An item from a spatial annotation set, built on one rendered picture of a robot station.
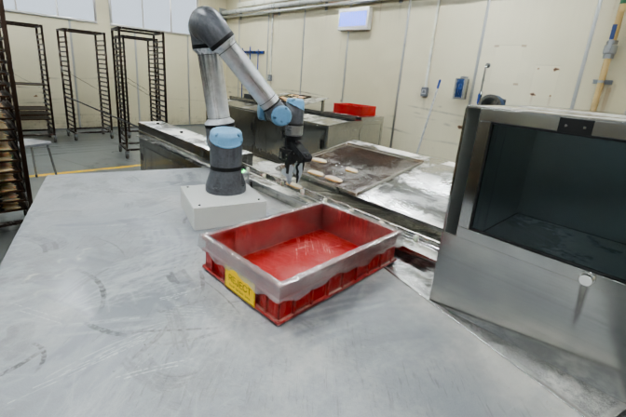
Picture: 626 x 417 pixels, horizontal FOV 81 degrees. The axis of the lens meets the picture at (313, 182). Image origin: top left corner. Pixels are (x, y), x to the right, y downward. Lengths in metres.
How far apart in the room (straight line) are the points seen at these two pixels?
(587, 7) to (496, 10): 0.89
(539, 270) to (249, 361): 0.59
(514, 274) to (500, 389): 0.22
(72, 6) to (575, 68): 7.75
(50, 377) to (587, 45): 4.79
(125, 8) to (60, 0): 1.06
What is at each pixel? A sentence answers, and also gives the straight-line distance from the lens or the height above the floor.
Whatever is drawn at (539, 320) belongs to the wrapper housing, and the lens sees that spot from 0.91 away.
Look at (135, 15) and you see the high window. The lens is 8.63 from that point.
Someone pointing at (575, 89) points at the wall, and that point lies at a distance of 4.81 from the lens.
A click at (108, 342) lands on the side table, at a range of 0.86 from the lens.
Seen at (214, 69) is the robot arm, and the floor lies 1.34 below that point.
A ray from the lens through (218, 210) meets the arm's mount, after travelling 1.27.
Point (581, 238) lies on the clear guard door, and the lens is 0.83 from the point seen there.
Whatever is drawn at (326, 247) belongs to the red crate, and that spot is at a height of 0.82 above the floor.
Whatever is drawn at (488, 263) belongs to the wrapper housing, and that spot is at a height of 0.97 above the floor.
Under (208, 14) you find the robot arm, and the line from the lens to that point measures 1.36.
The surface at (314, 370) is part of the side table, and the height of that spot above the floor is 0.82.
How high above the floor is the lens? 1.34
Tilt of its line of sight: 16 degrees down
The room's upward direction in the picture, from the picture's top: 4 degrees clockwise
